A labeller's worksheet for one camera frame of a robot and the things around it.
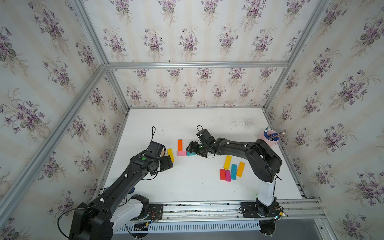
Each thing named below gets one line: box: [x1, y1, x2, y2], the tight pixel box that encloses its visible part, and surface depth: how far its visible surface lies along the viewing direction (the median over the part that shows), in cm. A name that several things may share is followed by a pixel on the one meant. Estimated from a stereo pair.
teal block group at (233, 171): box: [231, 164, 238, 181], surface depth 88 cm
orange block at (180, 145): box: [177, 139, 183, 152], surface depth 100 cm
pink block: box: [176, 151, 188, 157], surface depth 96 cm
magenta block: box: [225, 170, 232, 182], surface depth 86 cm
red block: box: [219, 169, 226, 181], surface depth 87 cm
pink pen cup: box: [259, 129, 279, 148], surface depth 92 cm
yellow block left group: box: [167, 148, 175, 163], surface depth 97 cm
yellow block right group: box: [223, 155, 232, 170], surface depth 92 cm
